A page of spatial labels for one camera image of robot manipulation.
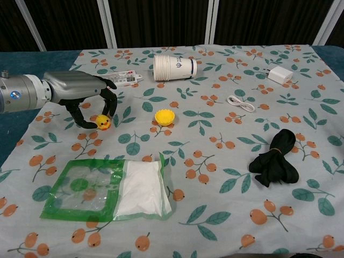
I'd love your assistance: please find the white partition frame post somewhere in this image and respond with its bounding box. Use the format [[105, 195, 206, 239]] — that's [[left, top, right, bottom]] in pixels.
[[96, 0, 118, 49], [311, 0, 344, 47], [204, 0, 219, 46], [16, 0, 48, 52]]

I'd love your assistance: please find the floral fruit print tablecloth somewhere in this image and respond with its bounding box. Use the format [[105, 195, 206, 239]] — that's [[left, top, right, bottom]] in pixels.
[[0, 42, 344, 258]]

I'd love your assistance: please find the green plastic bag with powder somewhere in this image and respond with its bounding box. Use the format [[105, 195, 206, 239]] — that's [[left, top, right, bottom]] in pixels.
[[40, 152, 173, 223]]

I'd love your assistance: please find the white charger plug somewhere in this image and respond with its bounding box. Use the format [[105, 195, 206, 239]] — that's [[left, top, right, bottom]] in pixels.
[[267, 66, 293, 84]]

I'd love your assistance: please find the black bundled strap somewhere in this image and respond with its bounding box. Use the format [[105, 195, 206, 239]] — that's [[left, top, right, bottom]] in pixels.
[[248, 128, 299, 189]]

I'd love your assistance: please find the stack of white paper cups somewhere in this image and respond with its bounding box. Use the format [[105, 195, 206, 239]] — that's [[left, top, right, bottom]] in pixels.
[[153, 54, 198, 82]]

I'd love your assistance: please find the white red packet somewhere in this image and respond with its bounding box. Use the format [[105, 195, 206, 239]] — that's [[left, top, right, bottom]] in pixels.
[[101, 69, 144, 87]]

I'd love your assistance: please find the yellow silicone cupcake mould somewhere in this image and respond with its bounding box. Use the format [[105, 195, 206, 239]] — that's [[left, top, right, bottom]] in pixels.
[[154, 108, 176, 126]]

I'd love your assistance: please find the yellow rubber duck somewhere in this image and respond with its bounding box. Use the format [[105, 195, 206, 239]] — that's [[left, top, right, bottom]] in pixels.
[[96, 114, 112, 132]]

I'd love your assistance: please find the white usb cable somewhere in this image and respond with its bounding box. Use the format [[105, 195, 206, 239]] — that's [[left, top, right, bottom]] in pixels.
[[227, 95, 255, 114]]

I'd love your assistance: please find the grey black left robot hand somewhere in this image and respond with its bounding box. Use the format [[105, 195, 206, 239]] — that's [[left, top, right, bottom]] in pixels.
[[42, 71, 118, 129]]

